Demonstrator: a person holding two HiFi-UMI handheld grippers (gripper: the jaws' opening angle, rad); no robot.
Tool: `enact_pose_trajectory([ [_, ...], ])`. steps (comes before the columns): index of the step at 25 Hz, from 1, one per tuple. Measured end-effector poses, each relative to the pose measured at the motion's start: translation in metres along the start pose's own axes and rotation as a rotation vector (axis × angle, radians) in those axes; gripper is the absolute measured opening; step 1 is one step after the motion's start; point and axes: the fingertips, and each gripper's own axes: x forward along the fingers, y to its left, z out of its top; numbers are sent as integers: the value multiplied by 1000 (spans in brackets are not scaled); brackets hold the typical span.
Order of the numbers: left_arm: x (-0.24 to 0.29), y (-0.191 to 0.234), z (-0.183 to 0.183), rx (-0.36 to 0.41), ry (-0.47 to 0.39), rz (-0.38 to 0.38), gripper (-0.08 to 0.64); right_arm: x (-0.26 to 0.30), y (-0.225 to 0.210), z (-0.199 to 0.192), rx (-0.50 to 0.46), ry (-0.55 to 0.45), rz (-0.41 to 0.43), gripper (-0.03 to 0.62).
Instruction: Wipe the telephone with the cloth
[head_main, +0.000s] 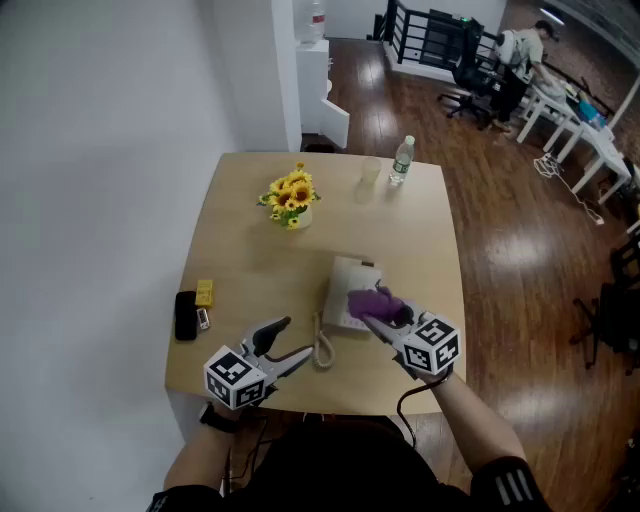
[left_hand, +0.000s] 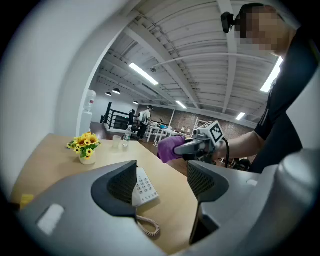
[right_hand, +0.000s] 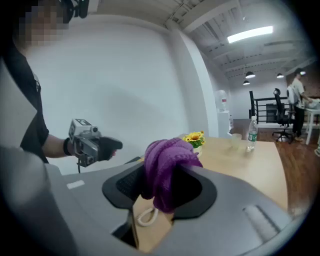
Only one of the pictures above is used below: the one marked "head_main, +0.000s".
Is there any clear water jug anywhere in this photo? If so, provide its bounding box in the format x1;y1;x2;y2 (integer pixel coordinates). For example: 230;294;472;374
294;0;326;45

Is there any clear plastic cup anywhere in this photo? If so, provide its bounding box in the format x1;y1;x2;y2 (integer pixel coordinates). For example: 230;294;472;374
360;156;383;186

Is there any small white table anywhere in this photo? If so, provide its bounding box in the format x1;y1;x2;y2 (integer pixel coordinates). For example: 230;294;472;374
516;82;584;151

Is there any white cable with power strip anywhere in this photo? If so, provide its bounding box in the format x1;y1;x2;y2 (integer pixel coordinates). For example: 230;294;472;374
532;152;605;226

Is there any thin black cable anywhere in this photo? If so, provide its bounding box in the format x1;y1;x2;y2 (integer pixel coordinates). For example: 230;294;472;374
224;414;274;491

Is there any blue bag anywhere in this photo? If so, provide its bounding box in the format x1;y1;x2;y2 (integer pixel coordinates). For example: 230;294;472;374
579;99;607;129

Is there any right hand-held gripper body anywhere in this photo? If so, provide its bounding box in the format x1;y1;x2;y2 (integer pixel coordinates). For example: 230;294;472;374
385;310;461;381

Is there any white water dispenser cabinet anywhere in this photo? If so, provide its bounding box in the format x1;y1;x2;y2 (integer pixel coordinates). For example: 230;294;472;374
294;38;351;150

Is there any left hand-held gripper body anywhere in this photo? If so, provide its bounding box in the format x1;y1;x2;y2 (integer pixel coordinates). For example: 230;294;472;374
203;338;280;410

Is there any clear plastic water bottle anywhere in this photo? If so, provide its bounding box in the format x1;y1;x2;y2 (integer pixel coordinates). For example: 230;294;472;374
388;134;417;187

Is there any black metal railing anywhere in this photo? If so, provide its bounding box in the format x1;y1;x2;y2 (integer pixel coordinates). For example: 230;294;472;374
372;0;506;71

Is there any black glasses case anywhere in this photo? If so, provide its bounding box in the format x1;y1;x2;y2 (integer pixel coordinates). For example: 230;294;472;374
174;290;198;342

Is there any person's left forearm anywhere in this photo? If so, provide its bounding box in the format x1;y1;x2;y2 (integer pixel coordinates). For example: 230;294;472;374
163;402;246;494

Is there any black office chair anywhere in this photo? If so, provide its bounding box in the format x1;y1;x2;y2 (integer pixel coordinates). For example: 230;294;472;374
438;22;506;131

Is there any black wristband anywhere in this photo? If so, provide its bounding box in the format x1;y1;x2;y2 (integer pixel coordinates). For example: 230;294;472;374
198;402;241;434

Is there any person's black shirt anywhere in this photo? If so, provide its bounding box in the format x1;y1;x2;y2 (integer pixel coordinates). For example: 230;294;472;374
147;417;551;512

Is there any sunflower bouquet in white pot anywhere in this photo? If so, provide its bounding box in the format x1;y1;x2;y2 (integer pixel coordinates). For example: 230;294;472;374
256;161;323;231

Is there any black swivel chair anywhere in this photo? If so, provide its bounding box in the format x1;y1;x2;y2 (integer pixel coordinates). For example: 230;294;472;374
569;239;640;376

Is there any thick black cable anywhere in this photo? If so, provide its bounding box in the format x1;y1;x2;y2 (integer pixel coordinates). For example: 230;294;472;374
397;367;454;446

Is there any purple cloth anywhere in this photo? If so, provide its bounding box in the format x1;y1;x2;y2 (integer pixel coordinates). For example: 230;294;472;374
346;279;416;326

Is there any long white table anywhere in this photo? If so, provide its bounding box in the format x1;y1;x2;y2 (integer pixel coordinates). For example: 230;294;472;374
554;119;634;206

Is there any person's right forearm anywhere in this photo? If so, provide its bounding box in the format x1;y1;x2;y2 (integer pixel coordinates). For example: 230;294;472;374
422;372;526;476

